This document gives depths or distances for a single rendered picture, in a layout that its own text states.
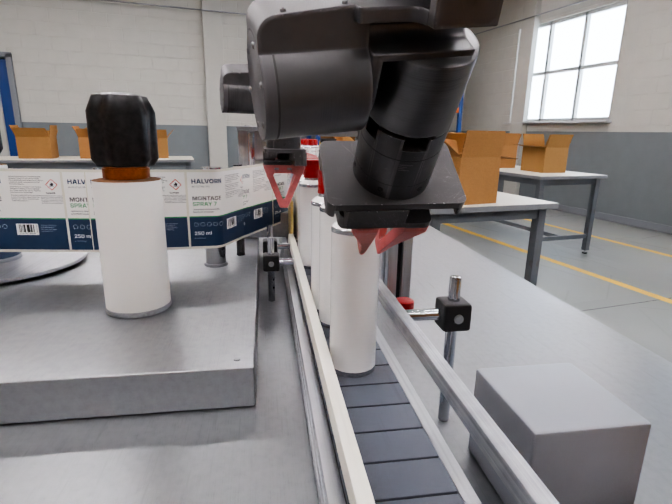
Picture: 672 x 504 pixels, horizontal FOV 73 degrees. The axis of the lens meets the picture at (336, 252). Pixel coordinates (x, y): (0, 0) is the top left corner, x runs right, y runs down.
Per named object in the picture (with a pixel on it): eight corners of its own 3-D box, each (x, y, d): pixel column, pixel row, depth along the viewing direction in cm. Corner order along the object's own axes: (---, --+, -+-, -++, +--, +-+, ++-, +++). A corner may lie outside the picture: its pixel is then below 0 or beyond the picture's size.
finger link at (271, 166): (264, 209, 76) (263, 151, 73) (263, 203, 82) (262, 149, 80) (305, 209, 77) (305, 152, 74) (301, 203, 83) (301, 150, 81)
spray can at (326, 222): (316, 315, 65) (317, 170, 60) (352, 313, 66) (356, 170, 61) (320, 330, 60) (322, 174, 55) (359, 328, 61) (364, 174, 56)
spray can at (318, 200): (309, 302, 70) (309, 167, 65) (342, 301, 71) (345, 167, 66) (312, 315, 65) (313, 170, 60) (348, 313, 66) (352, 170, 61)
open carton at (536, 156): (507, 169, 478) (511, 133, 468) (542, 169, 490) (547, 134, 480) (534, 173, 439) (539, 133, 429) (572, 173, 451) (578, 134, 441)
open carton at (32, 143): (10, 159, 506) (4, 124, 497) (26, 156, 550) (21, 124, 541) (52, 159, 517) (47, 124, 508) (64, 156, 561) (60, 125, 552)
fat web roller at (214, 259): (205, 261, 91) (200, 166, 86) (229, 261, 92) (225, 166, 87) (202, 268, 87) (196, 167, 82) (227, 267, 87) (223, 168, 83)
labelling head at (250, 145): (241, 226, 124) (237, 128, 117) (289, 225, 126) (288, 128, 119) (238, 238, 110) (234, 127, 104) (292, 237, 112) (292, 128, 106)
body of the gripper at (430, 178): (317, 158, 36) (325, 76, 30) (439, 158, 38) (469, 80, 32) (325, 222, 33) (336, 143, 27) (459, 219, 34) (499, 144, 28)
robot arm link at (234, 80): (308, 49, 65) (295, 30, 71) (226, 42, 61) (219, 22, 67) (298, 126, 73) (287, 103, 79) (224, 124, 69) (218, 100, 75)
